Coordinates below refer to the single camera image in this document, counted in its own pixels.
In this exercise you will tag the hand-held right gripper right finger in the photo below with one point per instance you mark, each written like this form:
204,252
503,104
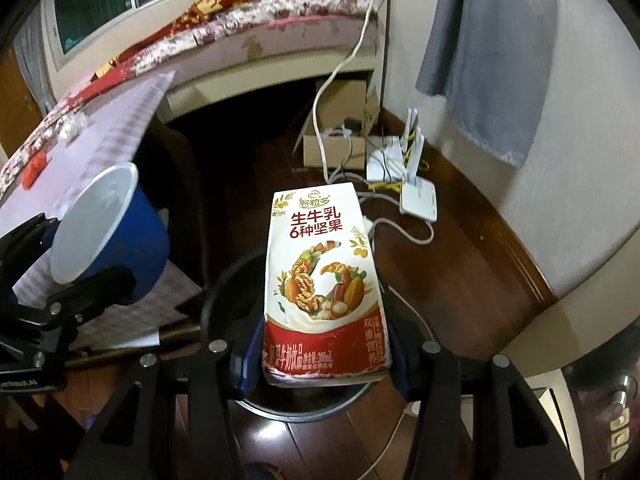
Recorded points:
401,362

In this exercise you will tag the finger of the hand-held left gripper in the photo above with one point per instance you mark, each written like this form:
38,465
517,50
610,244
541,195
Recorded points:
25,245
95,295

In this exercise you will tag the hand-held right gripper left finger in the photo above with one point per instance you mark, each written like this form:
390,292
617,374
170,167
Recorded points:
247,360

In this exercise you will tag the black round trash bin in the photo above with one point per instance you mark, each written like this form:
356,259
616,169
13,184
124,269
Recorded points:
235,300

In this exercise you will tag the blue paper cup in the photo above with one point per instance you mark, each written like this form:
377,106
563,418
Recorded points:
135,240

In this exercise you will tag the white and red milk carton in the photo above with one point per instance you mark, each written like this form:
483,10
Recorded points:
320,270

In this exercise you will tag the small red wrapper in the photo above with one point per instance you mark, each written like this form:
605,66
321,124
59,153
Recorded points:
36,170

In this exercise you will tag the white crumpled tissue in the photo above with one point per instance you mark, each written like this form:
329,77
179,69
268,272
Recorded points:
70,127

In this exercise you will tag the pink checked tablecloth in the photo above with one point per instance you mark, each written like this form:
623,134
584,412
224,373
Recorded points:
115,125

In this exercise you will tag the white flat modem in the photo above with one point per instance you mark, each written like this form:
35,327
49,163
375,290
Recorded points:
419,200

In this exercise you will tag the grey window curtain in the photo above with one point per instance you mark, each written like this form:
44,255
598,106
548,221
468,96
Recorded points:
32,65

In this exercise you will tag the white router with antennas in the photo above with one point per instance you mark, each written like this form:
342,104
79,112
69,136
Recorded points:
385,165

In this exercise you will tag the open cardboard box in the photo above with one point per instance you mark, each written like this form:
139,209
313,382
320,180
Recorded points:
340,105

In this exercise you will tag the red patterned blanket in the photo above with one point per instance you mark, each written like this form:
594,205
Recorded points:
210,0

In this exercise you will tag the grey hanging cloth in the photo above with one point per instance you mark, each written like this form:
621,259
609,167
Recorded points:
490,50

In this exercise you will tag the bed with floral mattress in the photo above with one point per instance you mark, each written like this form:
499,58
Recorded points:
280,25

